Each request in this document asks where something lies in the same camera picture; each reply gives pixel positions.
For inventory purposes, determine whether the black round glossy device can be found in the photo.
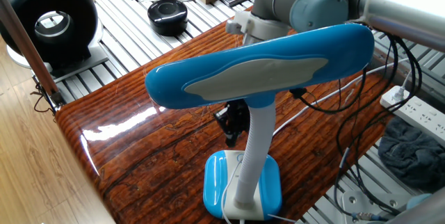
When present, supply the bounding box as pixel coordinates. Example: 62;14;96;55
147;0;188;37

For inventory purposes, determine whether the white power strip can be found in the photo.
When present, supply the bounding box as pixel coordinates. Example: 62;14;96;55
379;85;445;147

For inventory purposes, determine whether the dark grey cloth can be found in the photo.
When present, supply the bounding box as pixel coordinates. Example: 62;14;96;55
378;115;445;191

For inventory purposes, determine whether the brown wooden board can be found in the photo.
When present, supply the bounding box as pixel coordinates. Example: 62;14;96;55
55;20;396;224

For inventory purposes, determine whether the black ring-shaped fan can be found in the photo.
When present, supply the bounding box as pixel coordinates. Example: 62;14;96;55
0;0;111;84

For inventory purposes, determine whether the blue white desk lamp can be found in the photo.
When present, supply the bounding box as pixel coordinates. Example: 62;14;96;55
145;23;376;222

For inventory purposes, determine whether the aluminium frame post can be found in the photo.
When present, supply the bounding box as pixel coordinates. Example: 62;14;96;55
0;0;66;107

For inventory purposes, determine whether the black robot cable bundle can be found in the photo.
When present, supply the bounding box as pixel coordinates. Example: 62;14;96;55
289;31;423;218

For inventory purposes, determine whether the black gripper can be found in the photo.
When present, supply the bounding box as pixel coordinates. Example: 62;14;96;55
213;98;251;148

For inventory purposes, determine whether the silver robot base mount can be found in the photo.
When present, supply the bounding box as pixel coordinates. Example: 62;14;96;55
342;191;412;220

